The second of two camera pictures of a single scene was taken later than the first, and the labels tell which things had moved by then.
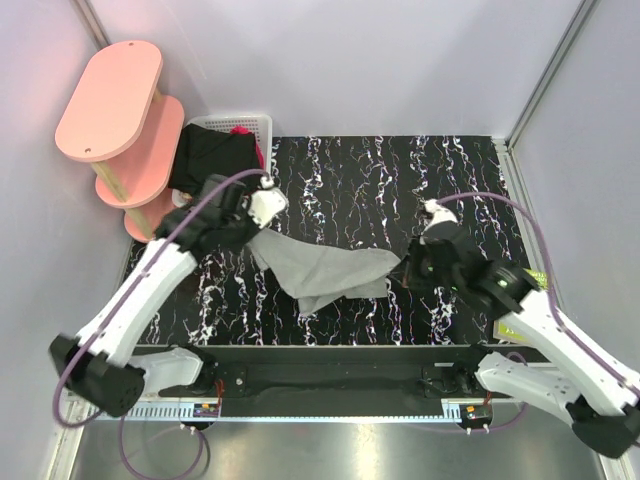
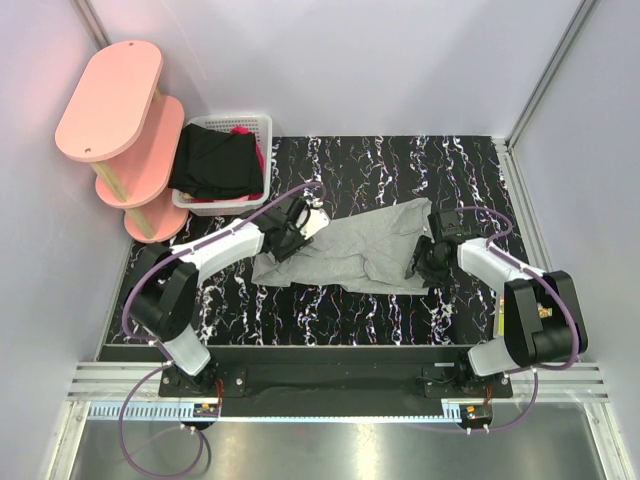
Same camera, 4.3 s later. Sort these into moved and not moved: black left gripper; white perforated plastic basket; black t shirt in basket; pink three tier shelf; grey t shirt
Moved: grey t shirt; black left gripper
Not moved: white perforated plastic basket; pink three tier shelf; black t shirt in basket
